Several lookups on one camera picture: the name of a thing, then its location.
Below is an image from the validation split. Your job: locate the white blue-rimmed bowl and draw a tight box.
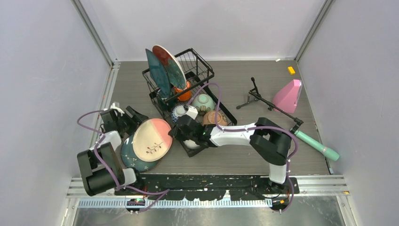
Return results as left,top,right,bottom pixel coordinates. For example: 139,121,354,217
183,140,200,149

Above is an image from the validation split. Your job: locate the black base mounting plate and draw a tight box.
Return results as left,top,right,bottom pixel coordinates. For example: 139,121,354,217
133,174,300,201

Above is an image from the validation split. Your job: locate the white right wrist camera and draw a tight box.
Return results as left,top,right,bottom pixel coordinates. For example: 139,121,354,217
184,105,198,120

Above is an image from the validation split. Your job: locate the pink round plate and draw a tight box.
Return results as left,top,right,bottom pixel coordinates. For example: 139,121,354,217
132,118,173,162

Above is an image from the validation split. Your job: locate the orange mug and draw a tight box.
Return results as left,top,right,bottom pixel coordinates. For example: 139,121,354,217
174,81,192,102

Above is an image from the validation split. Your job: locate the black wire dish rack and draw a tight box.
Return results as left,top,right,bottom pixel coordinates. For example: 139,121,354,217
142,48,237,157

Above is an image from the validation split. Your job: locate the brown striped bowl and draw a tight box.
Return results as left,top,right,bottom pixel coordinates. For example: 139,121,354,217
202,111,228,126

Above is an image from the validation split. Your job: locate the yellow small block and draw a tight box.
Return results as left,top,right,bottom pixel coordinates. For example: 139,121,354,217
287,66,295,75

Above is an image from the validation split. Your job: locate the black mini tripod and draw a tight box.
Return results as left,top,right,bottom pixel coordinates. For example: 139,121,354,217
236,77,303,135

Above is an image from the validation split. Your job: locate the light green bowl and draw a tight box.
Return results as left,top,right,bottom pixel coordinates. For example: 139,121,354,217
191,94,215,115

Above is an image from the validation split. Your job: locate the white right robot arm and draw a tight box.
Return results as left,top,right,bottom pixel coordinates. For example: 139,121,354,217
168,115,298,193

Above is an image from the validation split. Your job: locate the red patterned bowl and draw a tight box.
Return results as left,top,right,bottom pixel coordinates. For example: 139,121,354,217
171,105,187,123

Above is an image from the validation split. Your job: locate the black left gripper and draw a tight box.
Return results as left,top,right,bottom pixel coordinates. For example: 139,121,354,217
117,107,148,136

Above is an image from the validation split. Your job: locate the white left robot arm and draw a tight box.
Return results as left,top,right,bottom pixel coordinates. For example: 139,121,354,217
77,106,149,196

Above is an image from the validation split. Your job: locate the teal square plate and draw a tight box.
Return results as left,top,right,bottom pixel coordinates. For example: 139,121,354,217
145,49,171,99

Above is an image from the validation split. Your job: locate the pink wedge object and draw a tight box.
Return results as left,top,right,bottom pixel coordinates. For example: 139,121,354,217
272,79,302,113

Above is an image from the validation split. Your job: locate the red round plate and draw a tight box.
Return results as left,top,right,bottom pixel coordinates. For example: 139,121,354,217
152,45,187,90

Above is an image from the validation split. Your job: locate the mint green microphone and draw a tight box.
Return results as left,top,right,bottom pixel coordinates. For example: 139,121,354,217
294,130,340,161

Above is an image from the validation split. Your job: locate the dark blue-green round plate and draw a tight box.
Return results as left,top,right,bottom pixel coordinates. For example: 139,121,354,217
120,135,160,172

